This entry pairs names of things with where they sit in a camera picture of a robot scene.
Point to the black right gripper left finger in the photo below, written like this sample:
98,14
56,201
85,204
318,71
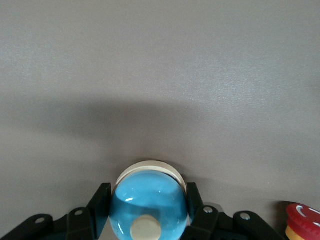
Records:
82,222

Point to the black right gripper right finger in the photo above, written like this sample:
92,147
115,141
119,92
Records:
212,225

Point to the blue bell with cream knob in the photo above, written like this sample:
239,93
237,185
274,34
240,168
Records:
150,197

